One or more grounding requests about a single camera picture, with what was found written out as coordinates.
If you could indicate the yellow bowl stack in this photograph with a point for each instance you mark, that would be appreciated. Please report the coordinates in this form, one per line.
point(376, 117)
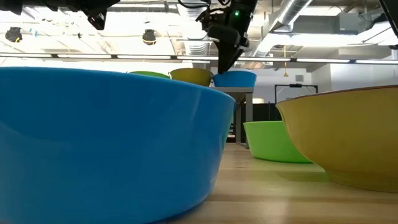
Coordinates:
point(192, 76)

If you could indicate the grey rectangular air duct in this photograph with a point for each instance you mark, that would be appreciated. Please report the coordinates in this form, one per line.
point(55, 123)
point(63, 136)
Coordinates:
point(323, 23)

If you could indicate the small grey metal table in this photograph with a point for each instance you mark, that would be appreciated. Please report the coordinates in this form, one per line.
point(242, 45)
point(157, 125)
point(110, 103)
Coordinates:
point(248, 118)

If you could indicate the smooth silver air duct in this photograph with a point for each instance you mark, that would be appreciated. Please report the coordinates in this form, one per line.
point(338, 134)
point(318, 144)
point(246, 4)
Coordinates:
point(292, 11)

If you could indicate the large blue plastic bowl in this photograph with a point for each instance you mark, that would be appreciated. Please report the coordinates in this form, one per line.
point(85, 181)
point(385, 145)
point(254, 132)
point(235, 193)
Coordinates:
point(109, 149)

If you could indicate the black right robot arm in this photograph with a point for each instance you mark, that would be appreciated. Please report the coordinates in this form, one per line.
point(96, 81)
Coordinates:
point(392, 15)

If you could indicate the yellow hanging pendant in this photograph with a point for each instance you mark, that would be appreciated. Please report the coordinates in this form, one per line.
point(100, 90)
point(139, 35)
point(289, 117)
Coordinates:
point(285, 74)

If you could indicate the blue plastic mini bowl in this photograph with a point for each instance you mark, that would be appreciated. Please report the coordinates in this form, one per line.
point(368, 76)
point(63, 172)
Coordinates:
point(236, 80)

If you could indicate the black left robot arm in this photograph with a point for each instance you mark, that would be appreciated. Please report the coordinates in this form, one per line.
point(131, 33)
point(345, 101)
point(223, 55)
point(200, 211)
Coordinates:
point(11, 6)

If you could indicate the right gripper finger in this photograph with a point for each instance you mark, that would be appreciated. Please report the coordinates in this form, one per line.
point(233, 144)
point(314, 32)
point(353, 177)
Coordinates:
point(226, 59)

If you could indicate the black gantry frame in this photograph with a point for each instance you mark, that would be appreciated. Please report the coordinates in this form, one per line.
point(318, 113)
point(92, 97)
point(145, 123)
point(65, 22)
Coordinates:
point(295, 85)

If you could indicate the green plastic mini bowl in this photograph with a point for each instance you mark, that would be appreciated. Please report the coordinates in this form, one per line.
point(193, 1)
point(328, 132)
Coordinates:
point(149, 74)
point(267, 141)

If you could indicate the black ceiling dome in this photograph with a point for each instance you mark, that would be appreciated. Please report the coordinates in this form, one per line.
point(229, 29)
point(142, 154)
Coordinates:
point(14, 34)

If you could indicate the corrugated silver air duct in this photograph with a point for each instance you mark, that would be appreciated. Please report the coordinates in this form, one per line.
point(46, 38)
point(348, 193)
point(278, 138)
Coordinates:
point(196, 46)

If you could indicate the long ceiling light strip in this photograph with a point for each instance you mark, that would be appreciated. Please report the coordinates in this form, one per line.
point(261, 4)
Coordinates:
point(84, 56)

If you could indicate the grey wall vent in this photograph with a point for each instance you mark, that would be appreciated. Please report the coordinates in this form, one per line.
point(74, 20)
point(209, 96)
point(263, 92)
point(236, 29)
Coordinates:
point(299, 78)

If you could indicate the black partition panel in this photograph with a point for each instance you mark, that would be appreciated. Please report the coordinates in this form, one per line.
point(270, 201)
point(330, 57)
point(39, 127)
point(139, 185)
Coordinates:
point(264, 112)

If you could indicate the speckled yellow ceramic mini bowl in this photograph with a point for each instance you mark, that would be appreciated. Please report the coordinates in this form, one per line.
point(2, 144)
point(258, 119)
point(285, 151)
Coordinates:
point(348, 140)

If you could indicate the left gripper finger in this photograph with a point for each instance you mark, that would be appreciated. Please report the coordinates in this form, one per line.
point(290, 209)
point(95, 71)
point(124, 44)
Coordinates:
point(98, 21)

